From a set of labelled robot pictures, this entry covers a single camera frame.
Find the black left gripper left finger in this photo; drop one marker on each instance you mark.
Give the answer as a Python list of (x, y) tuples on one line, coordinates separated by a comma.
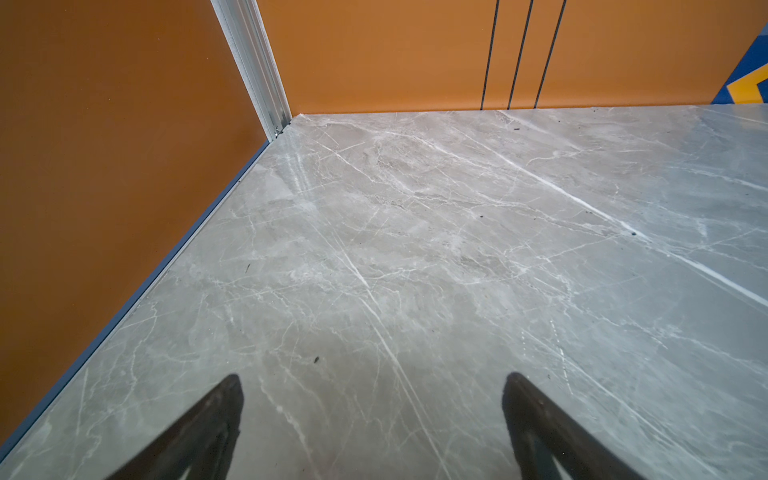
[(198, 445)]

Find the aluminium corner post left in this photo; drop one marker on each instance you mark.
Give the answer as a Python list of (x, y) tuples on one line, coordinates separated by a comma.
[(244, 29)]

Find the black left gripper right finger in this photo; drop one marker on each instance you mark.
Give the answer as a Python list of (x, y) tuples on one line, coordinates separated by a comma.
[(546, 440)]

